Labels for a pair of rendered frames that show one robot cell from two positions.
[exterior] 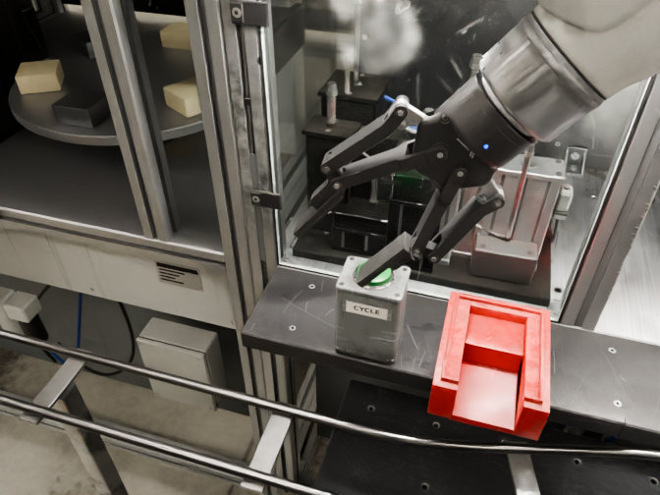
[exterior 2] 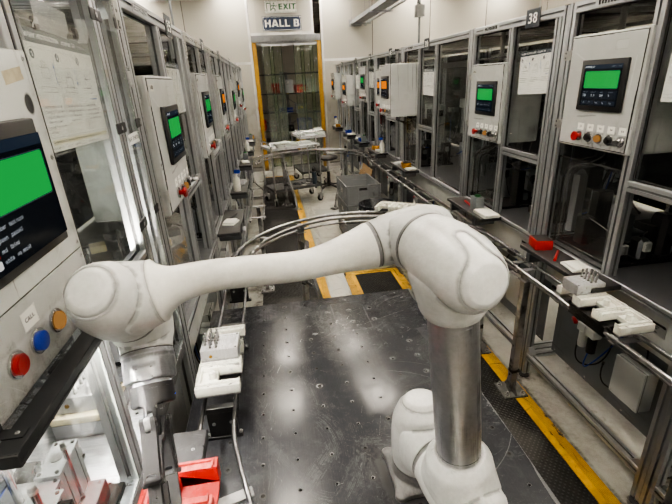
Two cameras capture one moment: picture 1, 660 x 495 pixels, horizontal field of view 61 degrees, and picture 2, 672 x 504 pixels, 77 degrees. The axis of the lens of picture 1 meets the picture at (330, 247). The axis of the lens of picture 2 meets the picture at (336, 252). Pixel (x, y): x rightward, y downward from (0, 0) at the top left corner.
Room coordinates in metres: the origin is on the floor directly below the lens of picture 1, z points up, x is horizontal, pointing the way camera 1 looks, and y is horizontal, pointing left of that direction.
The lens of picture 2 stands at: (0.38, 0.56, 1.76)
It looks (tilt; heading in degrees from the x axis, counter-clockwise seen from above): 22 degrees down; 245
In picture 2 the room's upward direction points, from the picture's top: 3 degrees counter-clockwise
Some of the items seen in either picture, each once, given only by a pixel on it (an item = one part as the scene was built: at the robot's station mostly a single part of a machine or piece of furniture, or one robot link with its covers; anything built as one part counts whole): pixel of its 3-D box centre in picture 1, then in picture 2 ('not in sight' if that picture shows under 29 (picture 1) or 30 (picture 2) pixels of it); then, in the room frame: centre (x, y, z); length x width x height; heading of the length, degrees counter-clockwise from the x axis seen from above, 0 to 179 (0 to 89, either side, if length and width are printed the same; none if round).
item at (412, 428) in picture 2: not in sight; (421, 430); (-0.19, -0.17, 0.85); 0.18 x 0.16 x 0.22; 83
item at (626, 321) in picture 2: not in sight; (600, 311); (-1.21, -0.34, 0.84); 0.37 x 0.14 x 0.10; 73
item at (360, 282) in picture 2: not in sight; (383, 292); (-1.37, -2.29, 0.01); 1.00 x 0.55 x 0.01; 73
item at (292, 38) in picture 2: not in sight; (291, 105); (-2.81, -8.22, 1.31); 1.36 x 0.10 x 2.62; 163
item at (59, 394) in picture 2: not in sight; (64, 365); (0.54, -0.13, 1.37); 0.36 x 0.04 x 0.04; 73
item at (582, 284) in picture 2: not in sight; (583, 280); (-1.24, -0.45, 0.92); 0.13 x 0.10 x 0.09; 163
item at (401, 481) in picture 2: not in sight; (416, 458); (-0.20, -0.20, 0.71); 0.22 x 0.18 x 0.06; 73
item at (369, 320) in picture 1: (372, 303); not in sight; (0.50, -0.05, 0.97); 0.08 x 0.08 x 0.12; 73
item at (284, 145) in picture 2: not in sight; (292, 170); (-1.83, -5.71, 0.48); 0.88 x 0.56 x 0.96; 1
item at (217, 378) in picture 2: not in sight; (223, 362); (0.23, -0.77, 0.84); 0.36 x 0.14 x 0.10; 73
